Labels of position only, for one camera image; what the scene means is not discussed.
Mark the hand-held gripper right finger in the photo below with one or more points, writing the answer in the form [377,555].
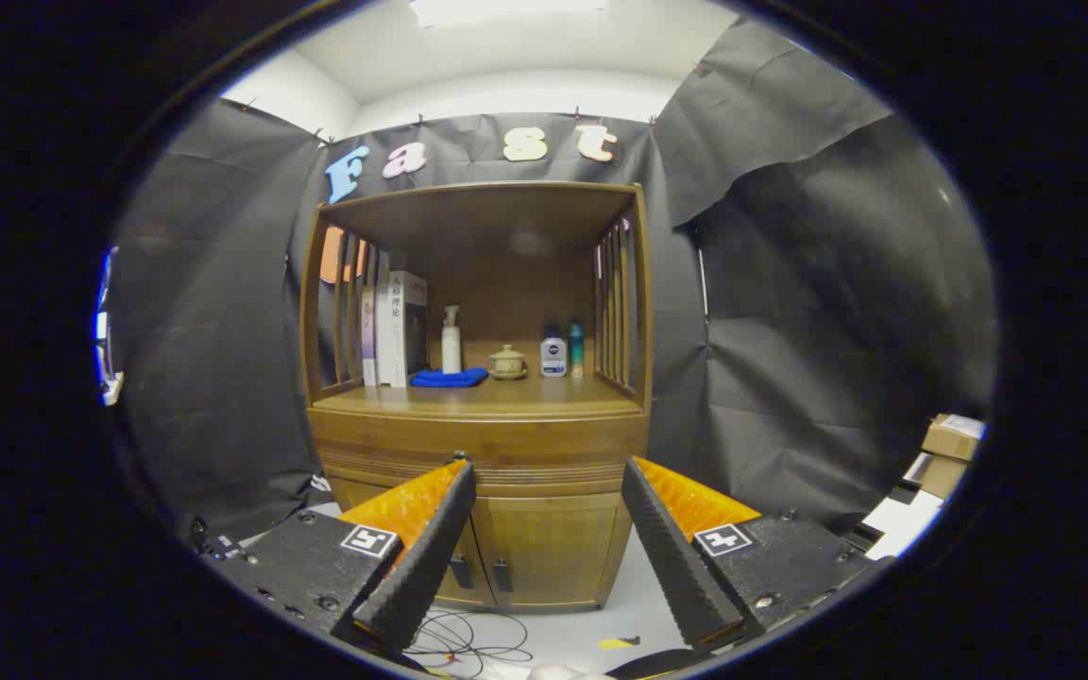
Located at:
[671,557]

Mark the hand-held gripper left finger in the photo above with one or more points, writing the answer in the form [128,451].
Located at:
[431,557]

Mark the wooden cabinet door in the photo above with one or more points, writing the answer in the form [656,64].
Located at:
[473,571]
[553,552]

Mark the wooden countertop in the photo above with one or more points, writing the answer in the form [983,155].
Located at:
[525,395]

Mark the wooden cabinet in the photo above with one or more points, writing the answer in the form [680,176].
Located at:
[516,255]

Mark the yellow tape piece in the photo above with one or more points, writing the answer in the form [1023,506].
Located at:
[615,643]

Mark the blue cloth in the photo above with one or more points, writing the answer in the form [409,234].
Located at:
[450,378]

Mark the white pump bottle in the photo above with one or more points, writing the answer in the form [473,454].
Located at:
[450,349]

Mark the beige lidded teacup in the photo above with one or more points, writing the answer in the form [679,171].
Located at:
[507,362]

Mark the thin pale purple book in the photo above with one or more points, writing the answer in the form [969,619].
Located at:
[368,340]

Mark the teal bottle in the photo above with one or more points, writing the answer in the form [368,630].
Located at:
[576,351]

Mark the thick white book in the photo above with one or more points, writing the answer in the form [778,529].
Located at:
[399,331]

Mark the white bottle with blue cap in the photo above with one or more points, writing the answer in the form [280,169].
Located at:
[553,359]

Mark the cardboard box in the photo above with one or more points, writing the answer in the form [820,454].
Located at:
[952,436]
[943,475]

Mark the ceiling light panel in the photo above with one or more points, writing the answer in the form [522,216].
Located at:
[506,9]

